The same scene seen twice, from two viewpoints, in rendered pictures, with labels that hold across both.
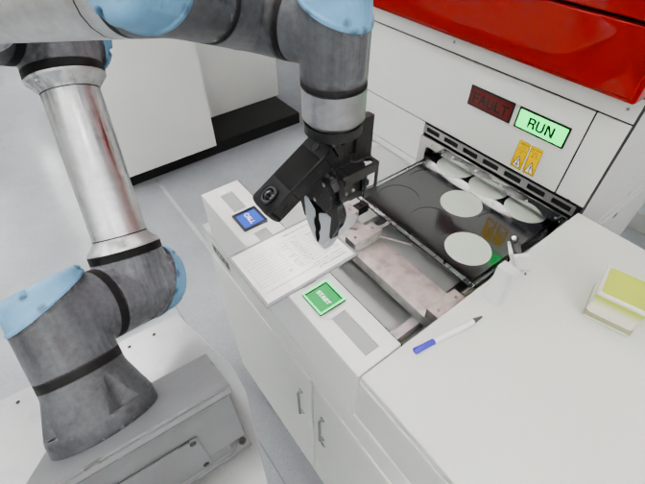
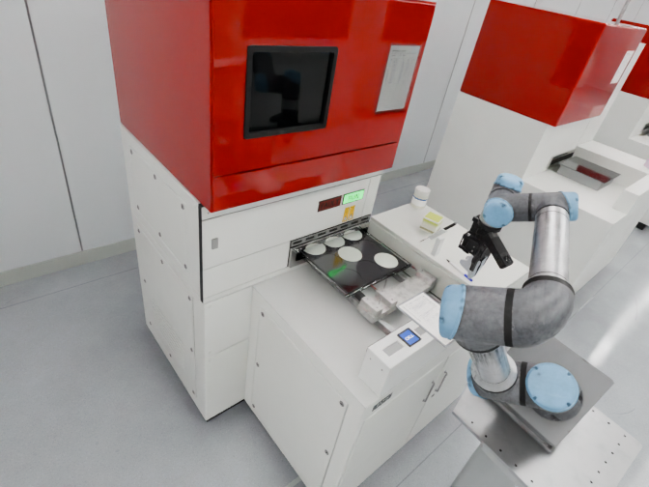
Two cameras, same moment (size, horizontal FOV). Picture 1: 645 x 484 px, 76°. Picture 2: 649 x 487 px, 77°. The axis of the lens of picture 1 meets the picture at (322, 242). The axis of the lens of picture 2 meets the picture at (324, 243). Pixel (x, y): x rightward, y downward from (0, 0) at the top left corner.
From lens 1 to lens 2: 1.53 m
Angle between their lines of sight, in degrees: 71
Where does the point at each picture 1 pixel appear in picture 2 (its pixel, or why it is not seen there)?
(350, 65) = not seen: hidden behind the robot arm
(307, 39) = not seen: hidden behind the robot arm
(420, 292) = (415, 284)
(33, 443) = (560, 473)
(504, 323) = (445, 254)
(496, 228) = (368, 246)
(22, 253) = not seen: outside the picture
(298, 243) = (423, 314)
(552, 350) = (453, 247)
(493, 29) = (343, 171)
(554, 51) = (368, 165)
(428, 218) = (365, 269)
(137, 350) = (486, 430)
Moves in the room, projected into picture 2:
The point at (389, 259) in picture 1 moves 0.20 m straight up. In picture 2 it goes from (397, 292) to (410, 250)
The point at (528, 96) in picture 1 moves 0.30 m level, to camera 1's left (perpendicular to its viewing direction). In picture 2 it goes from (346, 188) to (354, 231)
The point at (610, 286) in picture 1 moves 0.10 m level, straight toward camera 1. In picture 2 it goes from (435, 219) to (454, 231)
